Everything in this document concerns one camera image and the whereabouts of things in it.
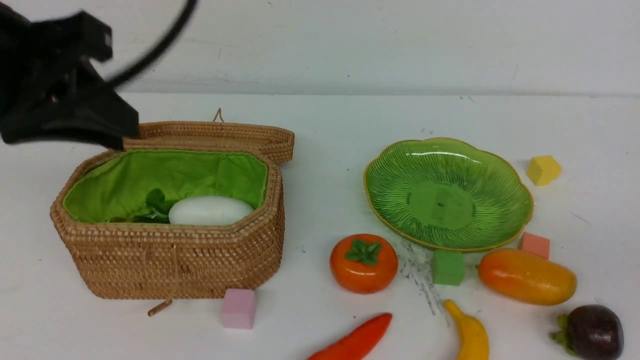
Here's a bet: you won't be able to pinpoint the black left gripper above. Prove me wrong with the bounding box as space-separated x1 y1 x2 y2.
0 5 140 151

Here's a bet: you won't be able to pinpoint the woven wicker basket lid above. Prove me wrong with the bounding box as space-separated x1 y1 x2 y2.
123 109 295 164

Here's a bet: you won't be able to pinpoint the white toy radish green leaves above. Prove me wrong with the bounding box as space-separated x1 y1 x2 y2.
131 188 255 226

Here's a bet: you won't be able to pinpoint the salmon pink foam cube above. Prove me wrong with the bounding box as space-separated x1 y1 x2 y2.
519 231 551 260

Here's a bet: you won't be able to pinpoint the orange yellow toy mango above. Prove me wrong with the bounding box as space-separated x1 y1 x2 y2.
477 248 578 306

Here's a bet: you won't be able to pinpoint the light pink foam cube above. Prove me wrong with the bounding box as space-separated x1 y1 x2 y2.
221 288 257 330

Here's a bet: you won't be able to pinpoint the yellow foam cube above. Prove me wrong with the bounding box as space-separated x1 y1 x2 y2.
525 155 562 187

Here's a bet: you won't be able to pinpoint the woven wicker basket green lining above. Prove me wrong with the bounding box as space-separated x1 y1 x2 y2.
50 146 286 317

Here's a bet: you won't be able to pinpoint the orange toy carrot green leaves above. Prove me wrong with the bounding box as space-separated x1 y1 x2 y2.
308 312 393 360

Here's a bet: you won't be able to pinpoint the green leaf-shaped glass plate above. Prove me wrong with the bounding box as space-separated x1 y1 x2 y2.
363 137 535 253

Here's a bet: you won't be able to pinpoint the orange toy persimmon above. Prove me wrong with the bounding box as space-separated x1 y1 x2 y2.
329 234 399 295

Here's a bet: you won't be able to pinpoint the dark purple toy mangosteen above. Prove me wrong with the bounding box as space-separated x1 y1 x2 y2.
549 304 625 360

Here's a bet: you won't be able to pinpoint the green foam cube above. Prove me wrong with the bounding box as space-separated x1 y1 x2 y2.
430 249 466 287

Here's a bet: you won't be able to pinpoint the yellow toy banana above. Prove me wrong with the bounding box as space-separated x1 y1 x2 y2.
443 300 490 360

